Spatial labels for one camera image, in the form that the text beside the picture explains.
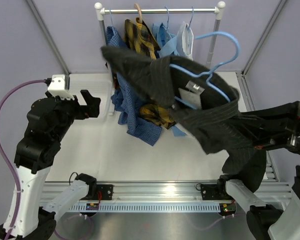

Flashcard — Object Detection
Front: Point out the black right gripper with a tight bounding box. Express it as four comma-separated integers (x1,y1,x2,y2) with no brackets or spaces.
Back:
223,100,300,158

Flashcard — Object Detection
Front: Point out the yellow plaid shirt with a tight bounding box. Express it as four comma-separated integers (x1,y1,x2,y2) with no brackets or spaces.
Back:
124,18,176,129

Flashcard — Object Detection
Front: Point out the blue hanger of white shirt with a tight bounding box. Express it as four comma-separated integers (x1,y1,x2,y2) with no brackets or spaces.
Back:
187,6,195,32

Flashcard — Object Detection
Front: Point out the clothes rack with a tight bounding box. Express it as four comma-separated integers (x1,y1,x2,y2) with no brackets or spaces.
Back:
94,1,226,70

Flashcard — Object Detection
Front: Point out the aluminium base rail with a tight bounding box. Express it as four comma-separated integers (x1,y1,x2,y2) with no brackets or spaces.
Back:
40,180,292,213

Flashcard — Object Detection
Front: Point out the light blue shirt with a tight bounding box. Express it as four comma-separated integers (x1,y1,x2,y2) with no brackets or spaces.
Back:
152,22,188,138

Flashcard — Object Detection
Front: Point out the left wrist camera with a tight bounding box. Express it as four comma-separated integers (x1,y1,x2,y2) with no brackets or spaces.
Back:
47,74,75,100

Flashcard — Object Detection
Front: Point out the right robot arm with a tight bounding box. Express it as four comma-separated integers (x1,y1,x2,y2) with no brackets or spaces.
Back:
216,101,300,240

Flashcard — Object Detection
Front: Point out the white shirt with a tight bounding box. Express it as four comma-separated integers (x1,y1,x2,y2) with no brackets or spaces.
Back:
176,22,194,60

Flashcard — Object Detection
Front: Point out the dark pinstriped shirt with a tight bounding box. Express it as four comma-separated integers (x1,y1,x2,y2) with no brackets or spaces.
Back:
100,45,267,193

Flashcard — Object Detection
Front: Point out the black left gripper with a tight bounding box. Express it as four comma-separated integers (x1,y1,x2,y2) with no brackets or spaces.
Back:
47,89,101,142

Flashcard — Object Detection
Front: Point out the white plastic laundry basket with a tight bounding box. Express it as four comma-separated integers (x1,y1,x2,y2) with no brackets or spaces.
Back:
69,73,113,122

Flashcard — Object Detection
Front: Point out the blue checked shirt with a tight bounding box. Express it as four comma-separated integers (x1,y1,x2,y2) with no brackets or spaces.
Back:
105,25,163,147

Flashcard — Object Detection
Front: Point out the wooden hanger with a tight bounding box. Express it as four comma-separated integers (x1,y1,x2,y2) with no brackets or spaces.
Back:
134,3,143,24

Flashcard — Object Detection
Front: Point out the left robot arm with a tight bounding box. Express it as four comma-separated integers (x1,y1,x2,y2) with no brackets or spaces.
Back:
0,90,101,240

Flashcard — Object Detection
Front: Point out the blue hanger of checked shirt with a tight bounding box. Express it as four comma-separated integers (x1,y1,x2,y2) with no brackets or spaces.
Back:
109,8,114,28

